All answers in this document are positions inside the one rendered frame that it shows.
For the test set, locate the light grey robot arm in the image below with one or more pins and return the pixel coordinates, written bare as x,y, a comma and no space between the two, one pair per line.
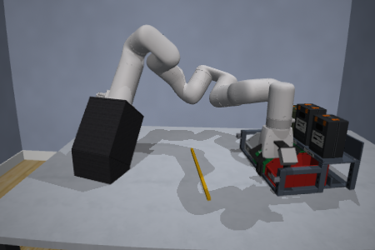
164,60

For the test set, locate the yellow bar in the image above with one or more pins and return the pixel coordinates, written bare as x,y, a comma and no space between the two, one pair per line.
201,176

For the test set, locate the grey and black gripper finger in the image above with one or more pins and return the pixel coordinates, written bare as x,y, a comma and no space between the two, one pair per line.
297,152
259,167

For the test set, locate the grey open bin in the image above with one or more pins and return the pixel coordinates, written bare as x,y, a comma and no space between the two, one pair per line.
252,142

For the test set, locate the red bin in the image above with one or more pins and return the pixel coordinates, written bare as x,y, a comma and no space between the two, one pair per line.
294,180

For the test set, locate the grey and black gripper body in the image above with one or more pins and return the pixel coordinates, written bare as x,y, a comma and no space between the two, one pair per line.
269,134

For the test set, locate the dark grey metal shelf rack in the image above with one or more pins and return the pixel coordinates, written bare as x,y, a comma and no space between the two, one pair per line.
352,154

